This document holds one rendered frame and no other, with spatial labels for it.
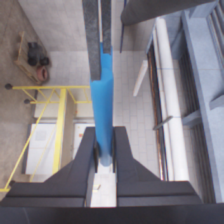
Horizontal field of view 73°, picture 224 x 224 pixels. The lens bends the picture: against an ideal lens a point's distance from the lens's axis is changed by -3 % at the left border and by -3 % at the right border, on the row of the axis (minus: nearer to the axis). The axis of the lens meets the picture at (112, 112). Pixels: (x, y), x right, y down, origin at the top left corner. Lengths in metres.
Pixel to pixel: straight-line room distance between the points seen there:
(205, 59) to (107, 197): 3.84
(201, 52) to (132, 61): 2.19
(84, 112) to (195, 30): 3.25
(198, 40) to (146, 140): 2.67
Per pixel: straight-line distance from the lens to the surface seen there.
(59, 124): 2.94
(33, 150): 4.22
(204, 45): 4.06
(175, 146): 3.16
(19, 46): 4.18
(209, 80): 3.60
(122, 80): 4.86
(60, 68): 5.32
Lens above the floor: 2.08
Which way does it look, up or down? 1 degrees up
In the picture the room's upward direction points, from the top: 90 degrees clockwise
